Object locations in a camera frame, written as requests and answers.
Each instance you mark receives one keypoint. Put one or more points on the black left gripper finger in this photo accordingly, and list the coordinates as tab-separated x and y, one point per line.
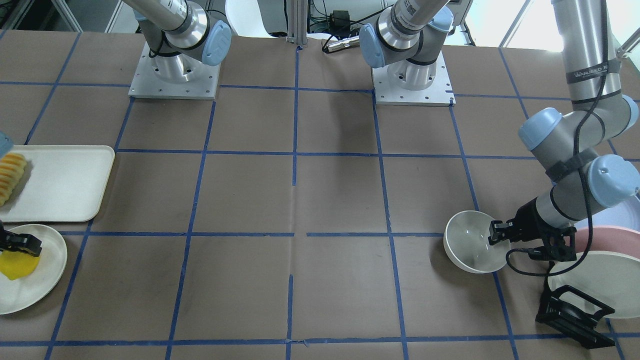
500	231

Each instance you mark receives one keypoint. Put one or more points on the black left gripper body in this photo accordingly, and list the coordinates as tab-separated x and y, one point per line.
531	220

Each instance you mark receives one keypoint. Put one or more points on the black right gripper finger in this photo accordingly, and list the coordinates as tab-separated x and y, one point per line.
27	244

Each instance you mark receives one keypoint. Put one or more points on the yellow lemon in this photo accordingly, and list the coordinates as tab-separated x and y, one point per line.
15	264

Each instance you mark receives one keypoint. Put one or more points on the white bowl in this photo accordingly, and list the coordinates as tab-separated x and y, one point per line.
466	243

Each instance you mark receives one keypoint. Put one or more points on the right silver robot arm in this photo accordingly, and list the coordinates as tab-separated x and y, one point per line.
184	27

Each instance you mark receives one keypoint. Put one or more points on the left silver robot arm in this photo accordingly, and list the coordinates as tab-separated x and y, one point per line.
412	32

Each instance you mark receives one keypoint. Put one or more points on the pink plate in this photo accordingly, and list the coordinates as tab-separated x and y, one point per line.
616	239

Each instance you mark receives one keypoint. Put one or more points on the white round plate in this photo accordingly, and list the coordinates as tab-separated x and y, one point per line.
16	295

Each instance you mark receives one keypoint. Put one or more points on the cream plate in rack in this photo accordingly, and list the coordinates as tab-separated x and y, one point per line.
610	277

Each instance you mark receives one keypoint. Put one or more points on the blue plate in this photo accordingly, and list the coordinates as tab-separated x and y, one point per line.
626	215

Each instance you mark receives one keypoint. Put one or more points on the white rectangular tray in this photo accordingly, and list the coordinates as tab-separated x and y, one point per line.
61	184

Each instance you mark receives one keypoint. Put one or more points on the black plate rack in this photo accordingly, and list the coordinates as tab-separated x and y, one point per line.
572	321

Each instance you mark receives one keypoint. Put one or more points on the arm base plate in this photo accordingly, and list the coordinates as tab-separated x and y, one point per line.
173	78
407	84

